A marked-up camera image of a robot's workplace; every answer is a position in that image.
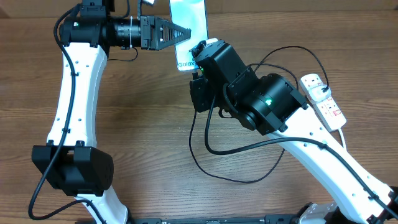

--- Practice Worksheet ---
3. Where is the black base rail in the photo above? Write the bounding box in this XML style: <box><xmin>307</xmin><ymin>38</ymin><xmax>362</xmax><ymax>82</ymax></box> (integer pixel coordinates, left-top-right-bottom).
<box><xmin>127</xmin><ymin>214</ymin><xmax>303</xmax><ymax>224</ymax></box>

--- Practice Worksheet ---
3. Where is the white charger adapter plug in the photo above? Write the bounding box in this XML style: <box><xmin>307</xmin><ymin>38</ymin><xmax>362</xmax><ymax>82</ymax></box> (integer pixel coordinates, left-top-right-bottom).
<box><xmin>308</xmin><ymin>84</ymin><xmax>331</xmax><ymax>104</ymax></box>

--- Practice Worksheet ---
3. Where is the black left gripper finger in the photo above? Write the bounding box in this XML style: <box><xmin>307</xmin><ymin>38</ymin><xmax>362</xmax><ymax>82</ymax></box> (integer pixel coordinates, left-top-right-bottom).
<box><xmin>155</xmin><ymin>37</ymin><xmax>186</xmax><ymax>50</ymax></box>
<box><xmin>155</xmin><ymin>17</ymin><xmax>191</xmax><ymax>40</ymax></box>

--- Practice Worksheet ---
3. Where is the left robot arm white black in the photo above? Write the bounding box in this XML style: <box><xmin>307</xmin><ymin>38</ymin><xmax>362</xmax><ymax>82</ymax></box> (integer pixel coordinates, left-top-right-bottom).
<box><xmin>32</xmin><ymin>1</ymin><xmax>191</xmax><ymax>223</ymax></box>

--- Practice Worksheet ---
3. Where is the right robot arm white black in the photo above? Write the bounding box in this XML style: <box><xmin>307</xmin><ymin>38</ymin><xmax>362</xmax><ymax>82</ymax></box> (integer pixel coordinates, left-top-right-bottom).
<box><xmin>190</xmin><ymin>40</ymin><xmax>397</xmax><ymax>223</ymax></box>

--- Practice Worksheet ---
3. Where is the black USB charging cable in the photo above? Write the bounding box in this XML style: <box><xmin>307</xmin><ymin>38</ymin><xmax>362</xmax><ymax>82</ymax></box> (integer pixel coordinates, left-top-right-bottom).
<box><xmin>188</xmin><ymin>45</ymin><xmax>330</xmax><ymax>184</ymax></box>

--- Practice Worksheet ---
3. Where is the blue Galaxy smartphone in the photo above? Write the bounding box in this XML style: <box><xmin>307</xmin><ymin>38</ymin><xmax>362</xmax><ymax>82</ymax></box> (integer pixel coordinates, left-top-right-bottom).
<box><xmin>169</xmin><ymin>0</ymin><xmax>208</xmax><ymax>72</ymax></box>

